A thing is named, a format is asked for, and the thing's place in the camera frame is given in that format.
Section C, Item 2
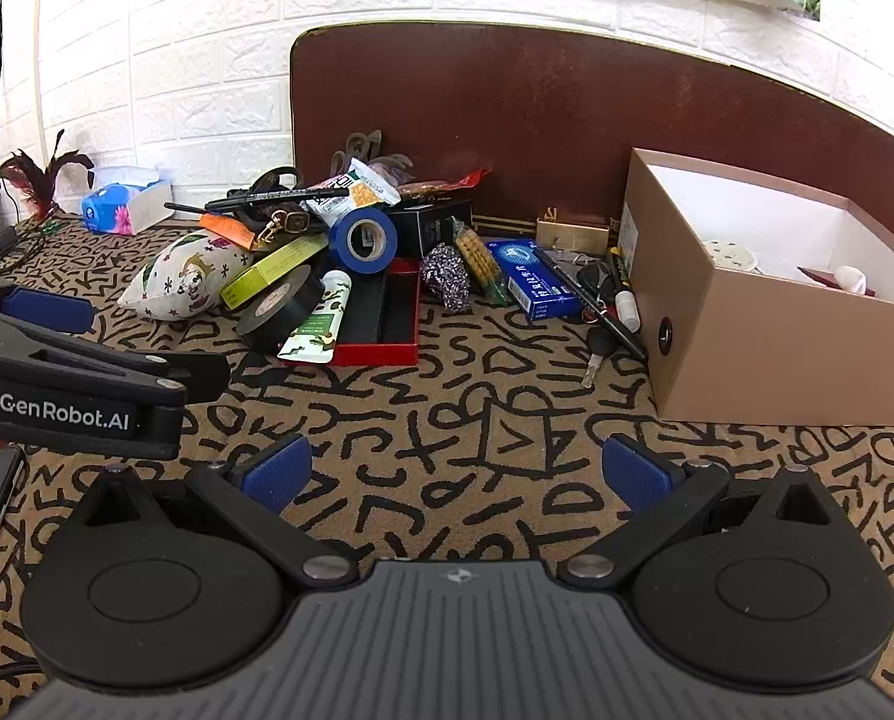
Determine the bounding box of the brown wooden board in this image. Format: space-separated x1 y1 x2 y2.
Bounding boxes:
289 22 894 256

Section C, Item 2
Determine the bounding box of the key with black head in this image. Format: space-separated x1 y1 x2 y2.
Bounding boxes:
580 330 614 389

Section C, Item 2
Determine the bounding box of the small wooden box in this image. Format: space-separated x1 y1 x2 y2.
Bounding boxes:
535 216 611 256

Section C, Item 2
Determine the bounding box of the green printed tube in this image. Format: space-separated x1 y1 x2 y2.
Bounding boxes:
277 270 353 365

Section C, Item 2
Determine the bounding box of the black and yellow marker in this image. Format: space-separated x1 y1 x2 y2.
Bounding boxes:
606 244 643 331

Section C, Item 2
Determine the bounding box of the blue box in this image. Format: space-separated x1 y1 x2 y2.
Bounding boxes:
486 238 584 322

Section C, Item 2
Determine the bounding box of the metal letter ornament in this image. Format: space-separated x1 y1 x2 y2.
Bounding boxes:
331 131 414 173

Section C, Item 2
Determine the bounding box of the silver black foil pouch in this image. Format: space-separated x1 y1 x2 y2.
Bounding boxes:
419 242 472 316

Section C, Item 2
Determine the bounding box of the black box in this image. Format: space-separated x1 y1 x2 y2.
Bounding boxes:
387 199 474 260

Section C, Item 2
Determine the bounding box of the blue floral tissue pack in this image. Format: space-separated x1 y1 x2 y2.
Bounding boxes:
79 163 174 235

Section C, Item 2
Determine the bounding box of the green flat box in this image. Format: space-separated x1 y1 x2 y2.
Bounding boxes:
220 232 329 310

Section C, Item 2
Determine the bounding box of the dark red feather toy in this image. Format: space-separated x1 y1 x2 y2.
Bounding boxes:
0 129 95 222

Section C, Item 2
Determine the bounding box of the orange packet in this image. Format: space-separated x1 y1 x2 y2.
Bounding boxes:
198 213 257 252

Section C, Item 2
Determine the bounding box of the brown patterned blanket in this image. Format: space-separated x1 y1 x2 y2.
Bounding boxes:
0 214 894 720

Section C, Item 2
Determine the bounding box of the white patterned round item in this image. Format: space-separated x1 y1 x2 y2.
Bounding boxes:
700 238 764 272

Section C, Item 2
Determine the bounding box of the black tape roll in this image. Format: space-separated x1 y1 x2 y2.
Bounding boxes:
235 265 326 353

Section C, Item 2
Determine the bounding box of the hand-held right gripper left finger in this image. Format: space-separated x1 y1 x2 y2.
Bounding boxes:
63 433 359 590

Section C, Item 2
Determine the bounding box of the yellow biscuit packet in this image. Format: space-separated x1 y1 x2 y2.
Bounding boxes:
451 217 509 307

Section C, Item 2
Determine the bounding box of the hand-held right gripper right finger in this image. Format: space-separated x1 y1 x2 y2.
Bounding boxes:
559 433 842 590

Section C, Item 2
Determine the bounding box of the black car key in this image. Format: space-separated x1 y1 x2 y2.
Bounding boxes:
574 262 617 323

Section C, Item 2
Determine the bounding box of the brown cardboard box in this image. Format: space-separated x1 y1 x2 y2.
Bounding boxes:
616 148 894 425

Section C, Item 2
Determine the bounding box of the white floral pouch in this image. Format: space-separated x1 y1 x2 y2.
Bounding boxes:
117 231 257 322

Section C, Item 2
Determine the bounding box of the red and black tray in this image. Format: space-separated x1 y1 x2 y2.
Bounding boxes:
282 256 422 368

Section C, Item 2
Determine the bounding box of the brown strap with clasp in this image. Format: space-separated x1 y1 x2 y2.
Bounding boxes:
229 165 328 241

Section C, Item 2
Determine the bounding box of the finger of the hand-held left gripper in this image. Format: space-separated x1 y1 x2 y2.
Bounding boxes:
0 276 97 337
0 311 232 410

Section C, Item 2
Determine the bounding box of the white and yellow snack packet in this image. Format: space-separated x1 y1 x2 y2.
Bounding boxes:
302 157 403 230

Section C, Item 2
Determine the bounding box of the long black pen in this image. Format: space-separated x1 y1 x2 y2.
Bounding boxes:
541 247 649 361

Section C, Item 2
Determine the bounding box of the blue tape roll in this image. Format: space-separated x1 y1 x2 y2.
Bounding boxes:
328 205 399 275

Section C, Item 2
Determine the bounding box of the red snack wrapper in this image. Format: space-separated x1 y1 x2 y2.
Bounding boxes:
398 169 493 203

